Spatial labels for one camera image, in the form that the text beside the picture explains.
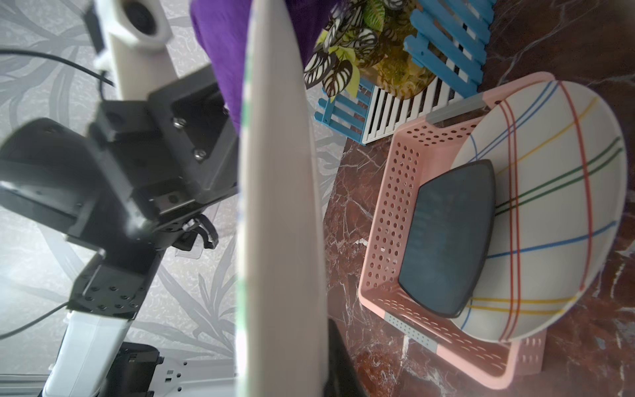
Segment striped white round plate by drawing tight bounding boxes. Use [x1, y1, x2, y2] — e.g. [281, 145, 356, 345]
[454, 80, 628, 342]

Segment colourful mosaic round plate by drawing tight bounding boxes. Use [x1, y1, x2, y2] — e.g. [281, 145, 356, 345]
[236, 1, 328, 396]

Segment potted plant yellow pot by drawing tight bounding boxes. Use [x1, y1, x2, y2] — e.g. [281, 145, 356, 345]
[304, 1, 435, 99]

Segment dark teal square plate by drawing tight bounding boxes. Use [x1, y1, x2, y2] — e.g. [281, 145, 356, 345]
[399, 160, 496, 319]

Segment blue white slatted crate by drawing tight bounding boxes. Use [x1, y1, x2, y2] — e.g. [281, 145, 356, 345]
[304, 1, 495, 145]

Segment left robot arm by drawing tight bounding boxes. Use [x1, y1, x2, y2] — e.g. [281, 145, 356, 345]
[1, 67, 239, 396]

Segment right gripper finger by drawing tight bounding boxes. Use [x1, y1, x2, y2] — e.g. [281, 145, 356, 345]
[324, 319, 366, 397]

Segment purple cloth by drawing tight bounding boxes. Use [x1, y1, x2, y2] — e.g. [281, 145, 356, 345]
[190, 0, 338, 132]

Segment pink plastic basket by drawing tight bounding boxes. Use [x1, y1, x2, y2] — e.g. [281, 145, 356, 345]
[358, 72, 555, 390]

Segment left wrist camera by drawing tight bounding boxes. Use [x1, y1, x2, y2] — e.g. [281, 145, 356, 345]
[91, 1, 178, 101]

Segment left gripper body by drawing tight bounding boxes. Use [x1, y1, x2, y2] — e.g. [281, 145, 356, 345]
[89, 66, 239, 248]

